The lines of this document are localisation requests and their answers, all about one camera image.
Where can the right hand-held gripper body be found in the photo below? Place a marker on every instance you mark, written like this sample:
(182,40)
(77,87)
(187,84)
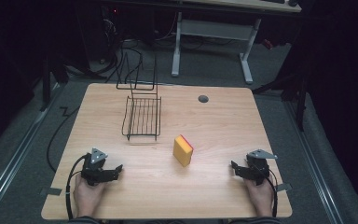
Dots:
(258,166)

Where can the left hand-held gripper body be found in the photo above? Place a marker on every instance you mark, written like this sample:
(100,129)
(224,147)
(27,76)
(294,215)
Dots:
(94,169)

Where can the yellow and red sponge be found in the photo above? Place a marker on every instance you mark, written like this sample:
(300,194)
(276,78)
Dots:
(183,151)

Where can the person's left hand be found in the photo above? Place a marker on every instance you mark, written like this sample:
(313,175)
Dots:
(87,196)

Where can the person's right hand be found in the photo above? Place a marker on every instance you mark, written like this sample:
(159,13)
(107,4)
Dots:
(260,197)

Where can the grey tape piece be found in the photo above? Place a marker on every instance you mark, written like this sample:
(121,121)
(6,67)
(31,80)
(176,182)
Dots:
(283,187)
(52,191)

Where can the black stand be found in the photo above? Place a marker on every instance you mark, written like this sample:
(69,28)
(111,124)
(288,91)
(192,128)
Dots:
(298,93)
(47,84)

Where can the white-legged desk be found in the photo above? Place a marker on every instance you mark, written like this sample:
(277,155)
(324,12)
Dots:
(217,29)

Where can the metal floor rail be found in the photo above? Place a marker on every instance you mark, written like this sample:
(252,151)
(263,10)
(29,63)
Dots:
(14,155)
(313,161)

